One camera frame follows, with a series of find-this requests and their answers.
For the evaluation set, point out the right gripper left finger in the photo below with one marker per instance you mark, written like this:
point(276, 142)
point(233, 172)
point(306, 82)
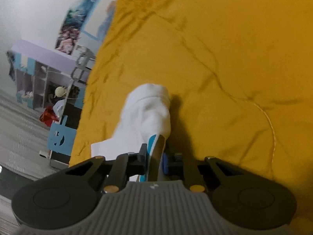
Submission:
point(126, 165)

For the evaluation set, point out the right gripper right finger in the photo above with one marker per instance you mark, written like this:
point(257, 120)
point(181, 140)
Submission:
point(179, 166)

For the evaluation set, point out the white Nevada sweatshirt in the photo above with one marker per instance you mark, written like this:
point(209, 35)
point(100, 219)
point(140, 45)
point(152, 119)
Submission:
point(144, 119)

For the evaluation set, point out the blue smiley face chair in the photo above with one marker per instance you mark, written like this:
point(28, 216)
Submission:
point(61, 138)

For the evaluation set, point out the dark desk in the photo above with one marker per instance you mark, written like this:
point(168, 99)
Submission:
point(72, 109)

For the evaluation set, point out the red bag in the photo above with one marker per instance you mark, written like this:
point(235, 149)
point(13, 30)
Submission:
point(48, 116)

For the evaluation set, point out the cream round ball lamp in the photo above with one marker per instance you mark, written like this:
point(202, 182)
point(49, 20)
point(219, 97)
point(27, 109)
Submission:
point(60, 92)

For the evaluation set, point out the grey metal cart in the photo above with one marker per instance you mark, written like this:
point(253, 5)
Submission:
point(81, 70)

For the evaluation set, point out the mustard yellow bed quilt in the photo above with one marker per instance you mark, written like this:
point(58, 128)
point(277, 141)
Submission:
point(239, 73)

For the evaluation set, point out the blue pillow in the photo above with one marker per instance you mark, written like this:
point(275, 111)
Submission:
point(103, 28)

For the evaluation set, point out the white blue headboard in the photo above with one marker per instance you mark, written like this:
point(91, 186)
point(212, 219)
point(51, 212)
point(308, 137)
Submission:
point(95, 18)

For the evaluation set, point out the white wall shelf unit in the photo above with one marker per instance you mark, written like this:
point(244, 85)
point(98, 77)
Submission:
point(37, 72)

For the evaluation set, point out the anime wall poster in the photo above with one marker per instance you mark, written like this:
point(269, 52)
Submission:
point(72, 26)

